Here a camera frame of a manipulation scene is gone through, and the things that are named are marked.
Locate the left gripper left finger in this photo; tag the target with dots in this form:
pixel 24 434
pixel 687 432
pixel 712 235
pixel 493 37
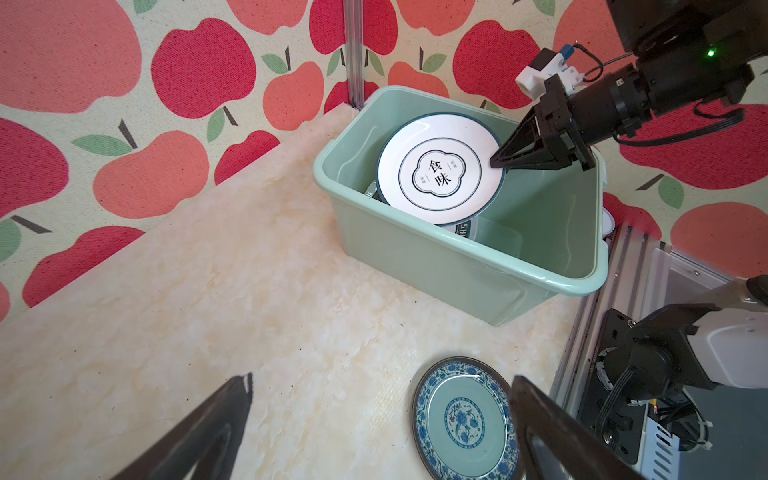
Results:
pixel 205 444

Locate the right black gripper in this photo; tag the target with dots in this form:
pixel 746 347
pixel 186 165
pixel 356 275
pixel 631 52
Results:
pixel 548 139

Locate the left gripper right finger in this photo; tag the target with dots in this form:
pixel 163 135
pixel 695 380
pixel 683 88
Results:
pixel 552 444

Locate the teal blue patterned plate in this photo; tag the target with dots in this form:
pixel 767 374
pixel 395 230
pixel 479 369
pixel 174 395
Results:
pixel 462 423

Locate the mint green plastic bin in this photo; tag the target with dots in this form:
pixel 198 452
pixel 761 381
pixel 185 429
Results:
pixel 541 236

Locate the white plate black line pattern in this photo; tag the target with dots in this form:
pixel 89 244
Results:
pixel 437 169

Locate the large green rim lettered plate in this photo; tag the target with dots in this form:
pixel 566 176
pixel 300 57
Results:
pixel 467 229

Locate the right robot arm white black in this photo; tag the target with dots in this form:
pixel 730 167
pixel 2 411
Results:
pixel 667 81

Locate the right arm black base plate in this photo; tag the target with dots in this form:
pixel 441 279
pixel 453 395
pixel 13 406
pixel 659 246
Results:
pixel 631 365

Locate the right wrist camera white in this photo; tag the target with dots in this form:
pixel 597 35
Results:
pixel 548 63

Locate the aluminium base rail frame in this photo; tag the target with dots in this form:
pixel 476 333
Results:
pixel 715 328

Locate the right aluminium frame post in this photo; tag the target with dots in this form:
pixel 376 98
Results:
pixel 354 51

